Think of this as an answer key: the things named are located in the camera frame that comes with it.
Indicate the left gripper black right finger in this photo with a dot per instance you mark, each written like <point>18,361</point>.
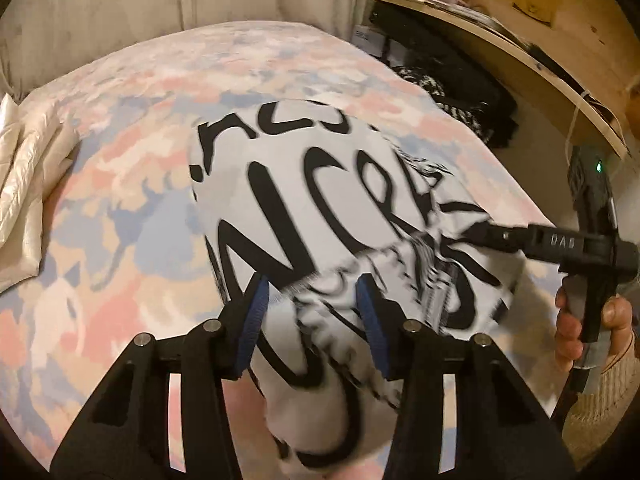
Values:
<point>464,411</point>

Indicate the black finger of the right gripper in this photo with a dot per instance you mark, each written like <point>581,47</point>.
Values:
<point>508,239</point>

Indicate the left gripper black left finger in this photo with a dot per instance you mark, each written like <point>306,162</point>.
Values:
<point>159,411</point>

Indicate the white black graffiti print jacket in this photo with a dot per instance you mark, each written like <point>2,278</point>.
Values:
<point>313,200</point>

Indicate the black white clothes pile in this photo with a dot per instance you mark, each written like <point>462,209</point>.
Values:
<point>469,96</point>

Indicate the right hand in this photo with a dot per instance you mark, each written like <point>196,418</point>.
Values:
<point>616,318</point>

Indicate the pastel patchwork bed cover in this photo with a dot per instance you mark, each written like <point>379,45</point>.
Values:
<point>124,252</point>

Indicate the curved wooden shelf unit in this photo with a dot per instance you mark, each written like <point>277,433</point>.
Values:
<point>592,39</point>

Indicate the white shiny folded puffer jacket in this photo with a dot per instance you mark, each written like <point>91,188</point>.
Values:
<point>36,152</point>

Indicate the beige patterned curtain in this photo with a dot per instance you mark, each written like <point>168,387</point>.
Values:
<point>42,40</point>

